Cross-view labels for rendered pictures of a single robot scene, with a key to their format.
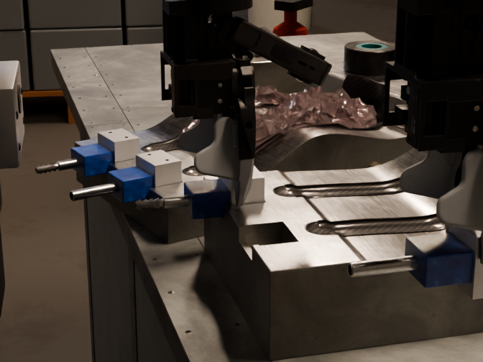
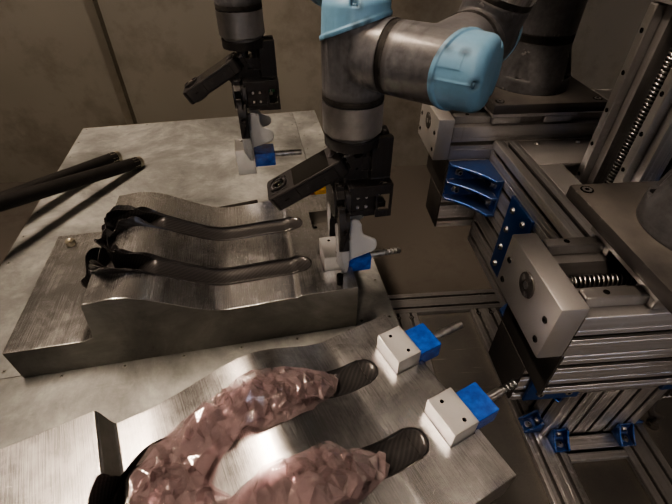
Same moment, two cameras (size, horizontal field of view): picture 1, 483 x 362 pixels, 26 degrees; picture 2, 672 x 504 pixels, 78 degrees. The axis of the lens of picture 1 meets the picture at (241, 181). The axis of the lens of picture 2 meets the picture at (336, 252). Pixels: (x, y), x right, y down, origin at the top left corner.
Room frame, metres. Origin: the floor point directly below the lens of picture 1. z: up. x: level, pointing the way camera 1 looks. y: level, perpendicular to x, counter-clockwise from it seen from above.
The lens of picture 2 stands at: (1.52, 0.04, 1.34)
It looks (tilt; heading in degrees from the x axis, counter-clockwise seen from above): 41 degrees down; 184
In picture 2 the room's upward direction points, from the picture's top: straight up
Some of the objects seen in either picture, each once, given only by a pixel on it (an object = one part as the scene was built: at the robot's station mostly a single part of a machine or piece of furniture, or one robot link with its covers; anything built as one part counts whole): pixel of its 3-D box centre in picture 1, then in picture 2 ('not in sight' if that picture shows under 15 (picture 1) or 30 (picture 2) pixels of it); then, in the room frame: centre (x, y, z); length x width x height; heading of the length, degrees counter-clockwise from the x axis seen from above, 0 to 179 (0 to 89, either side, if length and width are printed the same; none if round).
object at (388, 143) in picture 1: (284, 136); (258, 479); (1.35, -0.06, 0.85); 0.50 x 0.26 x 0.11; 122
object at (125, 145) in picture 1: (85, 161); (478, 404); (1.25, 0.20, 0.85); 0.13 x 0.05 x 0.05; 122
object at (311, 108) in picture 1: (284, 107); (254, 455); (1.35, -0.06, 0.90); 0.26 x 0.18 x 0.08; 122
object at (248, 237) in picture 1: (267, 251); (323, 227); (0.93, -0.03, 0.87); 0.05 x 0.05 x 0.04; 15
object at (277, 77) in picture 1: (244, 72); not in sight; (1.80, 0.00, 0.83); 0.20 x 0.15 x 0.07; 105
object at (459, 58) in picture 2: not in sight; (444, 62); (1.06, 0.12, 1.20); 0.11 x 0.11 x 0.08; 60
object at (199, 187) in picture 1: (198, 199); (361, 255); (1.02, 0.05, 0.89); 0.13 x 0.05 x 0.05; 105
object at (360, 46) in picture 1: (371, 57); not in sight; (1.51, -0.19, 0.93); 0.08 x 0.08 x 0.04
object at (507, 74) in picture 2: not in sight; (535, 56); (0.63, 0.37, 1.09); 0.15 x 0.15 x 0.10
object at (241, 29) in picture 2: not in sight; (240, 23); (0.77, -0.17, 1.17); 0.08 x 0.08 x 0.05
